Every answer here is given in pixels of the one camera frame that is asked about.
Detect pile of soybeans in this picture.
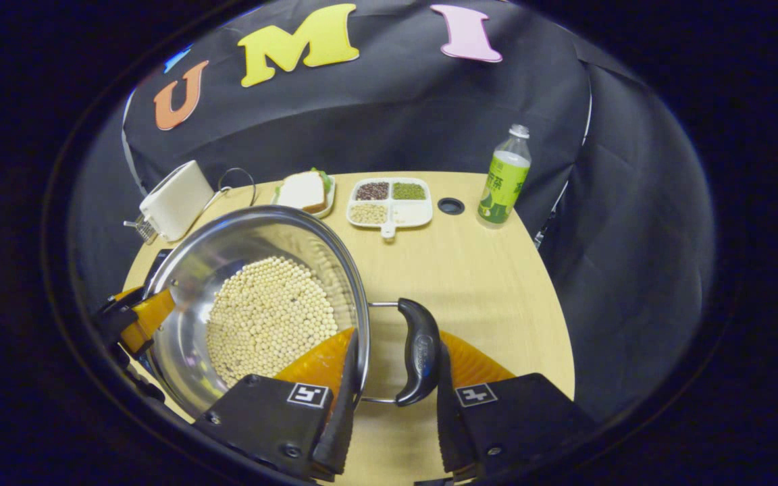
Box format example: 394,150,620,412
205,255,339,389

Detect black induction cooktop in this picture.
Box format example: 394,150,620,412
140,248,174,298

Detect white divided bean tray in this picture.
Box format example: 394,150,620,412
346,177,434,240

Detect small glass cup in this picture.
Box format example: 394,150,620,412
124,216,159,245

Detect green label drink bottle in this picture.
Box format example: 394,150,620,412
477,124,532,229

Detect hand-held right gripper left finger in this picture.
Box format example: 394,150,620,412
193,327,361,481

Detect stainless steel pot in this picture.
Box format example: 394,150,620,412
142,205,441,421

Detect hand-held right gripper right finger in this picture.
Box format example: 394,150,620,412
435,331,599,481

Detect black power cable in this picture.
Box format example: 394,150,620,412
216,167,258,207

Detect pale rectangular sandwich plate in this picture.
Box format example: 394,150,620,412
271,172,336,220

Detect sandwich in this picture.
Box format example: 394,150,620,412
276,169,332,214

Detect white toaster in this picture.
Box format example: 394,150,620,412
139,160,215,242

